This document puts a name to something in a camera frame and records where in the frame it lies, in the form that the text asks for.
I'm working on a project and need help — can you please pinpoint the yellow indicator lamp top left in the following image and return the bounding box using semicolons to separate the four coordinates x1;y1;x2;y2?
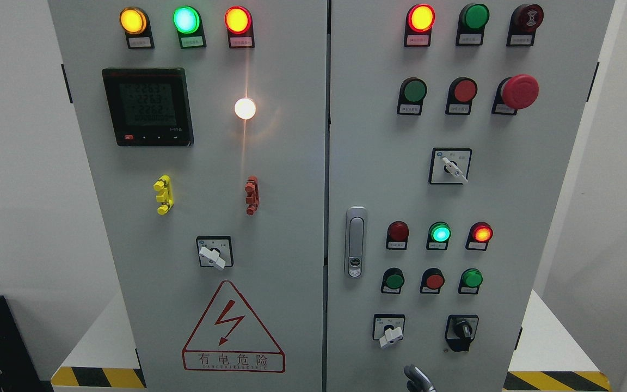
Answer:
119;7;155;49

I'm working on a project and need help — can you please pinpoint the red indicator lamp top right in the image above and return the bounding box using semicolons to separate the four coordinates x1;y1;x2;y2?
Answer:
404;3;436;47

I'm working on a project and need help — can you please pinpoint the dark red buzzer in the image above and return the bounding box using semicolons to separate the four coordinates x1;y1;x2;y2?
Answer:
507;3;544;47

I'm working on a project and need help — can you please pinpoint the green indicator lamp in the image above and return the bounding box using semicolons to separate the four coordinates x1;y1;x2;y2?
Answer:
173;5;206;48
426;222;451;250
456;3;490;46

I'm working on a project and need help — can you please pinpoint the green indicator lamp top right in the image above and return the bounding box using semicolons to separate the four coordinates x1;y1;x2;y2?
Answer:
456;3;490;46

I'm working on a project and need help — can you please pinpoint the red indicator lamp middle left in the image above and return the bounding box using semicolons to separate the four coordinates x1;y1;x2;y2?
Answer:
385;221;410;250

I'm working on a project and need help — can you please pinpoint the red electrical danger warning sticker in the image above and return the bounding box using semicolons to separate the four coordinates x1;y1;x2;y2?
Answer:
182;280;285;373

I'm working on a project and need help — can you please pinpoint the yellow terminal connector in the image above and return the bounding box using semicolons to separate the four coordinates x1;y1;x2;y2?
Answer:
153;175;174;216

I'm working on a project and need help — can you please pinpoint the white lit indicator lamp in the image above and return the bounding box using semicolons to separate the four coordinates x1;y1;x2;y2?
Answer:
234;97;257;121

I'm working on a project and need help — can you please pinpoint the white selector switch left door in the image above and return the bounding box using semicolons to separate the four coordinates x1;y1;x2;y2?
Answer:
195;236;233;271

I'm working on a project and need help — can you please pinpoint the red terminal connector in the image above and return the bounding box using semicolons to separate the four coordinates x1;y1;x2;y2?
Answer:
244;176;260;216

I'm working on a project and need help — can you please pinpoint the green indicator lamp middle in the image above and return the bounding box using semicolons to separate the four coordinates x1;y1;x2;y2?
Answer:
426;222;451;250

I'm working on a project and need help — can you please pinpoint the red push button lower row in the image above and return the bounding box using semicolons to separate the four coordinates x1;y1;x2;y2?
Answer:
420;268;445;295

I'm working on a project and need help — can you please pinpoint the green push button lower right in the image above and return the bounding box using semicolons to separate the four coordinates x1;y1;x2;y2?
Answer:
457;268;483;295

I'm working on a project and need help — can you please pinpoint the black digital power meter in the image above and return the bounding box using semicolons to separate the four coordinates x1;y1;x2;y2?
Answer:
102;68;194;146

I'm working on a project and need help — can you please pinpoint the silver door lock handle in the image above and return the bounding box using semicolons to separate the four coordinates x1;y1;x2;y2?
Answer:
345;206;367;278

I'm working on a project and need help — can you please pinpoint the grey electrical control cabinet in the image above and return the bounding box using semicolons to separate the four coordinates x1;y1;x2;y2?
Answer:
49;1;614;391

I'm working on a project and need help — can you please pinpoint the red push button row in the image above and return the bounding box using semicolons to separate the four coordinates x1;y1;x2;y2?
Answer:
420;268;445;295
445;77;477;115

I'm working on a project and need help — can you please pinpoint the red indicator lamp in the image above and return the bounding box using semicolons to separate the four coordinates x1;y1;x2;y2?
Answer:
465;222;493;251
404;3;436;47
224;5;255;48
385;221;410;250

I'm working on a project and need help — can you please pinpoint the black knob selector switch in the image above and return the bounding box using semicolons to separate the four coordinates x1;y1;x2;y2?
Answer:
445;314;480;352

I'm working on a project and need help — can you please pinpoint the white selector switch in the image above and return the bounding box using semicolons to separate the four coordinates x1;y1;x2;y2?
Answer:
372;314;405;349
428;148;472;185

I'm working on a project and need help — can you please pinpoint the white selector switch upper right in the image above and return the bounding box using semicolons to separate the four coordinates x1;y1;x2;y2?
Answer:
428;148;472;185

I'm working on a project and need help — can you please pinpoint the white platform with hazard stripes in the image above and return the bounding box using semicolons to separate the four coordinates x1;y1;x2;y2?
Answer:
51;292;611;391

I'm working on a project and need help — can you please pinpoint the red indicator lamp top left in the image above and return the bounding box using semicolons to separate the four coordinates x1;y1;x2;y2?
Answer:
224;5;255;48

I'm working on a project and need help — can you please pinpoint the red indicator lamp middle right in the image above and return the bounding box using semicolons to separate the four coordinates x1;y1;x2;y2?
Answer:
465;222;493;251

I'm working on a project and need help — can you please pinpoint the green push button upper row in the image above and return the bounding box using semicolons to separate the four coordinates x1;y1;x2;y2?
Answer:
397;77;428;116

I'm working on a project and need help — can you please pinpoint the white selector switch lower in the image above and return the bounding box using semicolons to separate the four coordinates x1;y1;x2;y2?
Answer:
372;314;405;349

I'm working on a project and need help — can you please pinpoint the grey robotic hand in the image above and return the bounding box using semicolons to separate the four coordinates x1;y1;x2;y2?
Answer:
403;364;436;392

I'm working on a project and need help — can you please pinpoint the red emergency stop mushroom button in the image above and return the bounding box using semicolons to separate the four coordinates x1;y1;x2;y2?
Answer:
491;74;539;116

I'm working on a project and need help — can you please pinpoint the green start push button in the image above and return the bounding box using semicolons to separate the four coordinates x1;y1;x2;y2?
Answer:
380;267;405;295

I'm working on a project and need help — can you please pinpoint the green indicator lamp top left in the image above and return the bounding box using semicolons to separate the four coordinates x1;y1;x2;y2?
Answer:
173;5;206;48

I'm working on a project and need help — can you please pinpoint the red push button upper row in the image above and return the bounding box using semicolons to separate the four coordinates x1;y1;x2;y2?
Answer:
445;77;477;115

